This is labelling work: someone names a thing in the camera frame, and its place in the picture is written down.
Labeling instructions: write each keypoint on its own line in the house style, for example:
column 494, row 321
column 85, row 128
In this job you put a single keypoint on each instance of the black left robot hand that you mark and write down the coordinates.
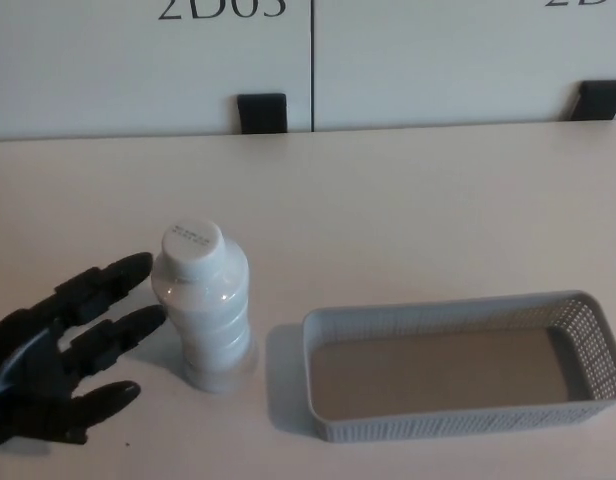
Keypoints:
column 33, row 350

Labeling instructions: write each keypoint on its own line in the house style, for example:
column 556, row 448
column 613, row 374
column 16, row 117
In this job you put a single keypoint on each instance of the white plastic bottle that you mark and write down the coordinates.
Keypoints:
column 208, row 310

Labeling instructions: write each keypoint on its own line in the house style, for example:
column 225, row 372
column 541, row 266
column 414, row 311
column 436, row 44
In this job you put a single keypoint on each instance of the white cabinet door 2D03 print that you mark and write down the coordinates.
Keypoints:
column 113, row 75

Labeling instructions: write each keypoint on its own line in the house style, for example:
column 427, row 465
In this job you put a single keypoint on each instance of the grey plastic mesh basket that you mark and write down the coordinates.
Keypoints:
column 438, row 370

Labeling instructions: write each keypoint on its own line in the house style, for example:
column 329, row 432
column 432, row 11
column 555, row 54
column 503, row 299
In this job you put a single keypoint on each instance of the white cabinet door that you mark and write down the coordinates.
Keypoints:
column 438, row 55

